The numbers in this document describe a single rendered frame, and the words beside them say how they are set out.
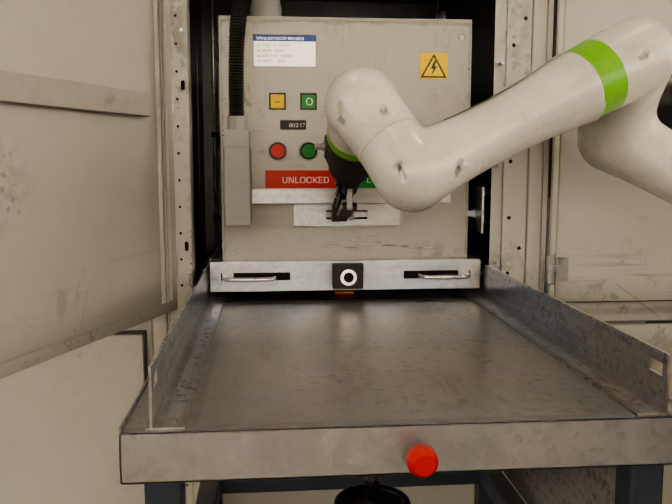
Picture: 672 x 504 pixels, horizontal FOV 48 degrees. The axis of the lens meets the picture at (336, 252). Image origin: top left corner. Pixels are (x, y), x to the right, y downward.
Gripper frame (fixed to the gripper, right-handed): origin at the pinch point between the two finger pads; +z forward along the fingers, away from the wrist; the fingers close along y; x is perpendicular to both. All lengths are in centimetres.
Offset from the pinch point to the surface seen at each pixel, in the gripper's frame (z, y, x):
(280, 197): 1.9, -3.6, -11.2
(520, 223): 3.8, 1.2, 35.8
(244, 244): 10.1, 2.5, -18.2
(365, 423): -47, 48, -4
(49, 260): -21, 18, -46
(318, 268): 11.4, 7.3, -3.7
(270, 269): 11.5, 7.3, -13.2
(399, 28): -11.1, -33.6, 12.0
